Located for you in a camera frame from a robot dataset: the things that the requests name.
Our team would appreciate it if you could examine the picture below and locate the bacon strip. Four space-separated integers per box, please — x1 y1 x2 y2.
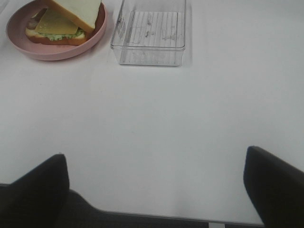
31 8 48 22
26 19 38 30

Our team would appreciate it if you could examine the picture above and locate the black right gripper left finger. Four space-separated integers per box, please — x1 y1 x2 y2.
0 154 69 228

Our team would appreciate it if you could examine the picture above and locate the green lettuce leaf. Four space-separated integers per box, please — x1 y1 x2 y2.
38 28 86 41

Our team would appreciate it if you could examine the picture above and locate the pink round plate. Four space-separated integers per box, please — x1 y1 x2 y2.
6 0 107 61

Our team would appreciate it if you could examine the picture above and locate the yellow cheese slice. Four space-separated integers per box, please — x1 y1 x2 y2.
35 9 78 35

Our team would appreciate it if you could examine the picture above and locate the bread slice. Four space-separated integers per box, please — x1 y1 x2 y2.
44 0 102 34
25 28 90 46

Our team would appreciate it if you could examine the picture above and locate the clear right plastic tray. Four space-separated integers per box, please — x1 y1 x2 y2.
110 0 187 67

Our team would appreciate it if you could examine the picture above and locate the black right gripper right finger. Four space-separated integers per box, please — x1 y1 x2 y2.
243 146 304 228

